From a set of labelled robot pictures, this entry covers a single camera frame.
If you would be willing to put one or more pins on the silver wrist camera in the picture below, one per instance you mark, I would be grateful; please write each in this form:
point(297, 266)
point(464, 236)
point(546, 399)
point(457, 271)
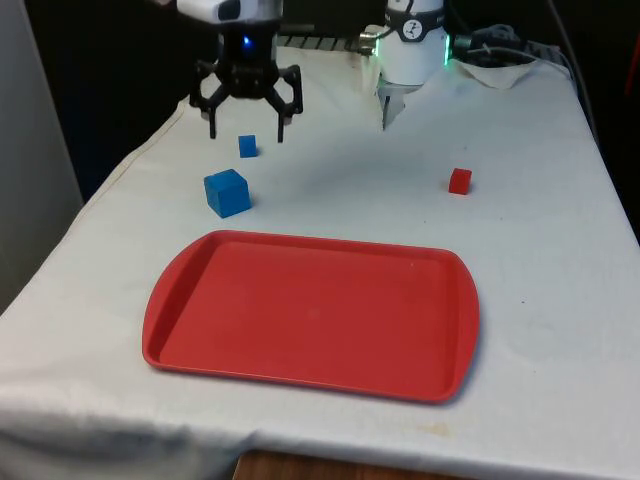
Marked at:
point(200, 10)

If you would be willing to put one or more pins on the large blue cube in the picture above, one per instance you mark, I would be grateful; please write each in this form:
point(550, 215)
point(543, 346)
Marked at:
point(227, 195)

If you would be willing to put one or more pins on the red tray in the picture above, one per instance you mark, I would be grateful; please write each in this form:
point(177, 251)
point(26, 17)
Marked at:
point(310, 315)

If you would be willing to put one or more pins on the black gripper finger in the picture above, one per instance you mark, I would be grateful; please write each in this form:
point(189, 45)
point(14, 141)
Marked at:
point(202, 95)
point(291, 95)

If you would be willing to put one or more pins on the small blue cube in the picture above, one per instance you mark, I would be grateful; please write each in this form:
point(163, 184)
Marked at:
point(247, 146)

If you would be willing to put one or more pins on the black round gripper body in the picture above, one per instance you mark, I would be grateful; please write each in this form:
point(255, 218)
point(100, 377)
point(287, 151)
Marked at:
point(249, 65)

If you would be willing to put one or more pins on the small red cube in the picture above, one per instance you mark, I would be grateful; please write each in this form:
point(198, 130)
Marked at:
point(459, 182)

